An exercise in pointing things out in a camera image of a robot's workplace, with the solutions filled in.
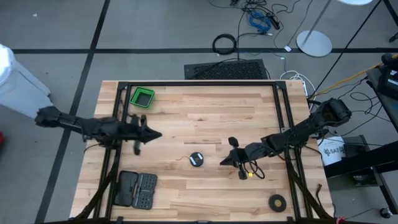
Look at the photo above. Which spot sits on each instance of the white trash bin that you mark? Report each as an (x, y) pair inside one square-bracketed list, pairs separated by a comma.
[(21, 90)]

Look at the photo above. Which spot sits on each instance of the floor lamp with round base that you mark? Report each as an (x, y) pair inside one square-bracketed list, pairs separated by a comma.
[(314, 43)]

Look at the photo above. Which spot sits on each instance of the black power brick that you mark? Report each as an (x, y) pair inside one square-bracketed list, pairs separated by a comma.
[(275, 22)]

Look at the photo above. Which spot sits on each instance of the black side table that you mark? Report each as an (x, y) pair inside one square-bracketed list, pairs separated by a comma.
[(357, 160)]

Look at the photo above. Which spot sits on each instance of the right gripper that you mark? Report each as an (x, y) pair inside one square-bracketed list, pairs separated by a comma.
[(245, 153)]

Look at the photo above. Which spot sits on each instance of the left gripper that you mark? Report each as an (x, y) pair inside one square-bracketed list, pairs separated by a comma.
[(133, 132)]

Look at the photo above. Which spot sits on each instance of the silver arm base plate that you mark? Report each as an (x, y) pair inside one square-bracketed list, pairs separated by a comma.
[(285, 129)]

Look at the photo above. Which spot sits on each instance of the black round caster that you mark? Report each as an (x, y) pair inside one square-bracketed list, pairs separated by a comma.
[(385, 212)]

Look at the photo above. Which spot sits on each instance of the black aluminium table frame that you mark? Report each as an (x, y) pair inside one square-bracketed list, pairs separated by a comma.
[(202, 83)]

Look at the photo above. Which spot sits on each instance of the red clamp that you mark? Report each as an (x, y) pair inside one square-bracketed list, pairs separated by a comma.
[(341, 220)]

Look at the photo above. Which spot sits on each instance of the green square plastic bin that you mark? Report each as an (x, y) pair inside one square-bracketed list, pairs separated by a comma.
[(133, 99)]

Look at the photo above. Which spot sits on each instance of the black tape roll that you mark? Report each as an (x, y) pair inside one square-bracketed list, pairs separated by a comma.
[(271, 203)]

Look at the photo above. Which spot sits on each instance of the slanted black pole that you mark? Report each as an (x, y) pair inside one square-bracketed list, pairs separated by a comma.
[(348, 46)]

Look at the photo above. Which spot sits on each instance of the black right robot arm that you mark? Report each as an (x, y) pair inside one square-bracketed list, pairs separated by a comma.
[(298, 130)]

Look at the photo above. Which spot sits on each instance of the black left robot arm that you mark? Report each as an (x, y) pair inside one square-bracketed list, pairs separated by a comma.
[(93, 127)]

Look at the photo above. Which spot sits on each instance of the small white adapter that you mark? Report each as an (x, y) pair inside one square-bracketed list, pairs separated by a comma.
[(287, 48)]

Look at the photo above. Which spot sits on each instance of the open black bit set case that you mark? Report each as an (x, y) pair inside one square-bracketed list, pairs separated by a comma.
[(146, 189)]

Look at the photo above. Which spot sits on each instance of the black floor mat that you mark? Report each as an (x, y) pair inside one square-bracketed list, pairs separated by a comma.
[(230, 70)]

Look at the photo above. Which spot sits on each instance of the black device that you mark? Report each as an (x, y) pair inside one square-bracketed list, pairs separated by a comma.
[(390, 82)]

